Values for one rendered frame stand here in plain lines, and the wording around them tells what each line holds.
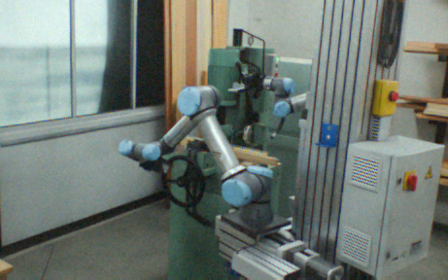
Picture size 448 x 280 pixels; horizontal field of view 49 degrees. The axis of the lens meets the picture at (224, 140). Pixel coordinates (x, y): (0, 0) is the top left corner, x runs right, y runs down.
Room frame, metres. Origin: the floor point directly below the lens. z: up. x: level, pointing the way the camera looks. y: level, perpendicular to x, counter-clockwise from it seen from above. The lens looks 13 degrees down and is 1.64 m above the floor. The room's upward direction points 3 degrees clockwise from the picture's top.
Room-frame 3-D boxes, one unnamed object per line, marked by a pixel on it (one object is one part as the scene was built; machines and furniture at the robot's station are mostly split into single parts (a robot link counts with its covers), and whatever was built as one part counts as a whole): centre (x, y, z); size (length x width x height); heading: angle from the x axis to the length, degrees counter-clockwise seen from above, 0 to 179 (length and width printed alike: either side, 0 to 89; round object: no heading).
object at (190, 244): (2.92, -0.03, 0.36); 0.58 x 0.45 x 0.71; 148
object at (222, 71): (2.81, 0.03, 1.35); 0.18 x 0.18 x 0.31
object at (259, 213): (2.05, -0.16, 0.87); 0.15 x 0.15 x 0.10
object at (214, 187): (2.92, -0.04, 0.76); 0.57 x 0.45 x 0.09; 148
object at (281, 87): (2.52, -0.28, 1.35); 0.11 x 0.08 x 0.09; 58
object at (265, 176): (2.04, -0.16, 0.98); 0.13 x 0.12 x 0.14; 147
